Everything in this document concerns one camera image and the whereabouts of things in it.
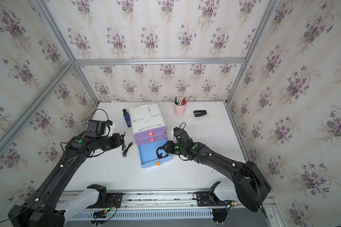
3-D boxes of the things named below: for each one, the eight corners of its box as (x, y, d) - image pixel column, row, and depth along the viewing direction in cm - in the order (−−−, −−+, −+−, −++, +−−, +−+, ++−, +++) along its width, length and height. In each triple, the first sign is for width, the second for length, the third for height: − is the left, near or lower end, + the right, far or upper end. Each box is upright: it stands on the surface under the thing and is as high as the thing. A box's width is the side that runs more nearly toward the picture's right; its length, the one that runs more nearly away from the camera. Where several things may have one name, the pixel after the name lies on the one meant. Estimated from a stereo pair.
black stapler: (194, 116, 113) (194, 114, 111) (193, 112, 116) (193, 110, 114) (206, 116, 113) (207, 114, 111) (205, 112, 116) (206, 110, 114)
